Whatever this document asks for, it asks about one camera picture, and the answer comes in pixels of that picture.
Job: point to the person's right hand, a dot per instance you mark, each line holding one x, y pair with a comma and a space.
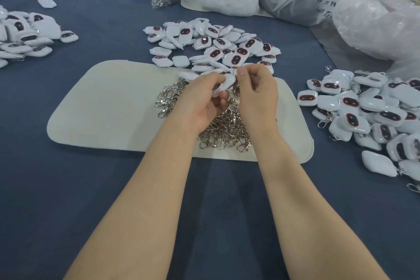
257, 100

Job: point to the person's left hand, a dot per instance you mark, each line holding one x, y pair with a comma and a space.
194, 104

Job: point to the white charm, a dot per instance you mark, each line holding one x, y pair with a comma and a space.
226, 83

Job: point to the person's right forearm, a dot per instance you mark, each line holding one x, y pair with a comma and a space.
313, 214

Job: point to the person's left forearm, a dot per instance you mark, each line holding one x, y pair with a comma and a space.
141, 214

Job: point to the cream felt work mat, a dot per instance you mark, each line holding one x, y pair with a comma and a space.
103, 109

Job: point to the crumpled clear plastic bag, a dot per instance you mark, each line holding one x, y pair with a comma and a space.
387, 24

